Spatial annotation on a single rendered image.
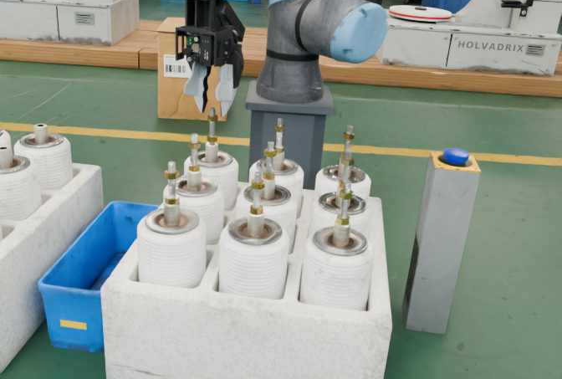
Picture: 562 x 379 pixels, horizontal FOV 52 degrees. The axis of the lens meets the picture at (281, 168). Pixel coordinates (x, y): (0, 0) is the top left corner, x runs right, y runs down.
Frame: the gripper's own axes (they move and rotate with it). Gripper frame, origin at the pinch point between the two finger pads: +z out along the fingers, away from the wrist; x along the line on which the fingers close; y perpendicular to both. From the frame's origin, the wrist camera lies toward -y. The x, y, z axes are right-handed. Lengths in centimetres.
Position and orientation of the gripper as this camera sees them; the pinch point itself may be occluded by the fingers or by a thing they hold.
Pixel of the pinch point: (214, 105)
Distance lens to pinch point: 99.9
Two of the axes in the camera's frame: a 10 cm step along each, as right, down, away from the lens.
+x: 9.4, 1.9, -3.0
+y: -3.5, 3.4, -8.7
